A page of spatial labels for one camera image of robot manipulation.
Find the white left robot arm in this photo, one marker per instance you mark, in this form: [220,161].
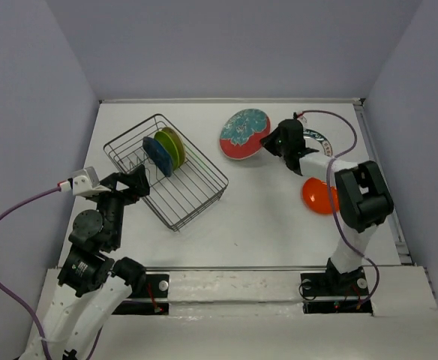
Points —
[91,285]

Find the dark blue leaf-shaped plate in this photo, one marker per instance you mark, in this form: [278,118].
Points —
[158,155]

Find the aluminium mounting rail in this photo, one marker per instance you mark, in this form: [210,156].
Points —
[254,268]

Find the white plate with teal rim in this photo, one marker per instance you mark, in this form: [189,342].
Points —
[315,140]

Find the cream plate with ink motifs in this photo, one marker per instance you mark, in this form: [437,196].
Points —
[174,135]

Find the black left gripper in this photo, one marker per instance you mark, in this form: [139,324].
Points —
[137,178]

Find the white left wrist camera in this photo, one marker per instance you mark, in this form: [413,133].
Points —
[83,183]

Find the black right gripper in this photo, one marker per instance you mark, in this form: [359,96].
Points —
[267,141]

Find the red and teal floral plate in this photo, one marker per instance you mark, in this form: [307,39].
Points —
[240,136]

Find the orange round plate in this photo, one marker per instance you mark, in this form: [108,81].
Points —
[315,196]

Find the metal wire dish rack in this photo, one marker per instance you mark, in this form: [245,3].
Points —
[189,191]

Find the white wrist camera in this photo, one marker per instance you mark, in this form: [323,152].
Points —
[83,183]
[300,116]

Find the lime green round plate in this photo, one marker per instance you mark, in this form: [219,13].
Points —
[165,140]

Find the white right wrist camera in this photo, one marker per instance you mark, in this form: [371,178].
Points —
[300,116]

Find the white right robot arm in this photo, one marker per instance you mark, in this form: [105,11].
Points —
[359,198]

